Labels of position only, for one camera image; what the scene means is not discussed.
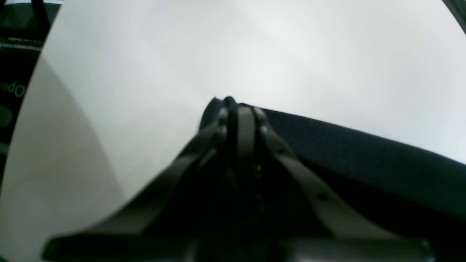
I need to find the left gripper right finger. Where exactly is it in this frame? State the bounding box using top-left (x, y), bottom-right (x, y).
top-left (237, 106), bottom-right (435, 262)

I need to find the dark navy t-shirt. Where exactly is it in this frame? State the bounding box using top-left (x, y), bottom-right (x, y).
top-left (265, 110), bottom-right (465, 262)

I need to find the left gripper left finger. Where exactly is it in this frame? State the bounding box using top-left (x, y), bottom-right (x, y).
top-left (42, 106), bottom-right (233, 262)

